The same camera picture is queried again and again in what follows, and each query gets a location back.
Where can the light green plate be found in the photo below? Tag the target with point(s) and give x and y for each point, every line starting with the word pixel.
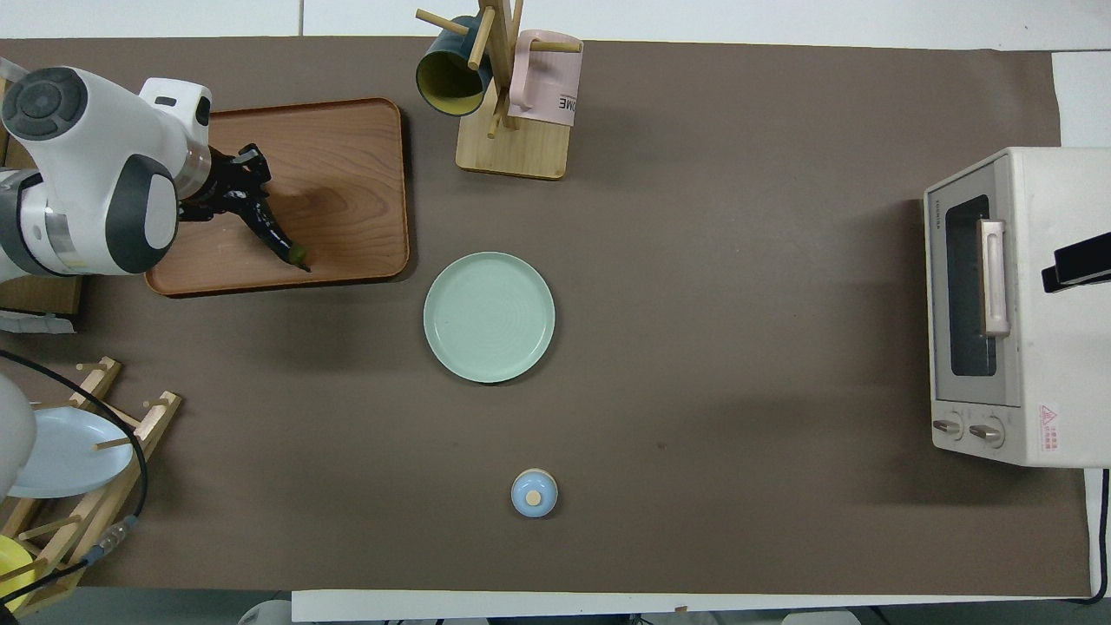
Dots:
pixel 489 317

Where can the dark purple eggplant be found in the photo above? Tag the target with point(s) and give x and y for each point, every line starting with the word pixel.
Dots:
pixel 278 243

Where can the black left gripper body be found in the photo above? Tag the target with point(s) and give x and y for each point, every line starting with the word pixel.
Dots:
pixel 213 187

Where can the light blue plate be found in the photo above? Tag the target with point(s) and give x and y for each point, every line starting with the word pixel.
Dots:
pixel 69 451

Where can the white quilted cloth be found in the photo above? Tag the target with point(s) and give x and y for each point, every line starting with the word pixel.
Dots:
pixel 35 323

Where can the small blue call bell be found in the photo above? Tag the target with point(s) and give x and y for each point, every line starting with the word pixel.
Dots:
pixel 534 493

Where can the wooden shelf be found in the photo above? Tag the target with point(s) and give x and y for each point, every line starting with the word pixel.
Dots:
pixel 35 295

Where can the silver oven knob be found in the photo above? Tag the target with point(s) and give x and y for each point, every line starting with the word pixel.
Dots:
pixel 988 431
pixel 948 426

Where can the brown wooden tray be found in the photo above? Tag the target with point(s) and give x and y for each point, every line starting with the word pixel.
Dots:
pixel 347 191

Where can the brown table mat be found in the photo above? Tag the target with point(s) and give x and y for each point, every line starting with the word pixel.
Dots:
pixel 694 304

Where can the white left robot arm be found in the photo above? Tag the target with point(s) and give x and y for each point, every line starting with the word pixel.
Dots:
pixel 87 165

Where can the pink mug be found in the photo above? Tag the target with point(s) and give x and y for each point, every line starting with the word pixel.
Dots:
pixel 547 87

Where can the dark blue mug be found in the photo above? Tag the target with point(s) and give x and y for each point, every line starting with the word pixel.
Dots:
pixel 447 78

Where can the wooden plate rack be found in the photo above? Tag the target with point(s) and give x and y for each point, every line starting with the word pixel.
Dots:
pixel 152 421

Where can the yellow plate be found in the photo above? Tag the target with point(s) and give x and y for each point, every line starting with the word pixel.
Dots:
pixel 10 573

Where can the wooden mug tree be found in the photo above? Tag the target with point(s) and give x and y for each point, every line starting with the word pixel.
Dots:
pixel 512 152

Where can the white toaster oven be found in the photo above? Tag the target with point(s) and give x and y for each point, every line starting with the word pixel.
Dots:
pixel 1059 365

